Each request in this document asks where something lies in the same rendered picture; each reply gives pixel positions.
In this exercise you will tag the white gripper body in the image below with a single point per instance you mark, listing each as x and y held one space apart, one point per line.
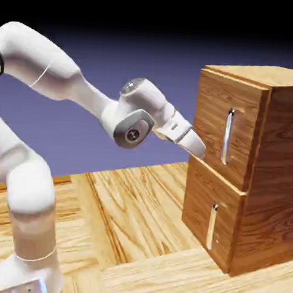
192 141

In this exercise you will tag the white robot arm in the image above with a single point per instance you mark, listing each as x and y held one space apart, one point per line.
43 65

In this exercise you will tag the larger wooden cabinet door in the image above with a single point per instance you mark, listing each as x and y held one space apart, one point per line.
212 121

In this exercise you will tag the smaller wooden cabinet door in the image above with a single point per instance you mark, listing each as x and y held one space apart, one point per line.
206 209

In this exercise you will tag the wooden cabinet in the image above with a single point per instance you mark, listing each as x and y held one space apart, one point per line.
270 170

